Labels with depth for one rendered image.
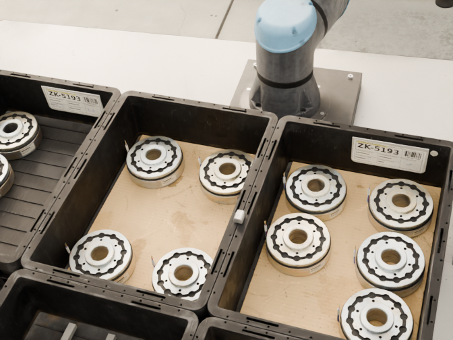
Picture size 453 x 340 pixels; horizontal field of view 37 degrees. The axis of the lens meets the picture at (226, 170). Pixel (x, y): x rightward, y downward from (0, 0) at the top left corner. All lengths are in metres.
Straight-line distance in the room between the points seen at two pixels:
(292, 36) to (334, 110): 0.23
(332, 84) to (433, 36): 1.39
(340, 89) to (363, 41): 1.33
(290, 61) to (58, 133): 0.48
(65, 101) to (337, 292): 0.64
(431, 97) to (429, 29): 1.36
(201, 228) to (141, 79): 0.59
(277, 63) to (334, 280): 0.46
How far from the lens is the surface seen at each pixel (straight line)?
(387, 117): 1.50
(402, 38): 2.84
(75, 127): 1.38
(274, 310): 1.05
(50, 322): 1.12
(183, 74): 1.63
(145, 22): 3.03
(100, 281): 1.00
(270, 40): 1.30
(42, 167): 1.32
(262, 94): 1.38
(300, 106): 1.40
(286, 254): 1.07
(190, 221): 1.16
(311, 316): 1.05
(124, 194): 1.22
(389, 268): 1.05
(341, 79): 1.52
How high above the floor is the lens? 1.75
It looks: 48 degrees down
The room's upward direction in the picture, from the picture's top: 9 degrees counter-clockwise
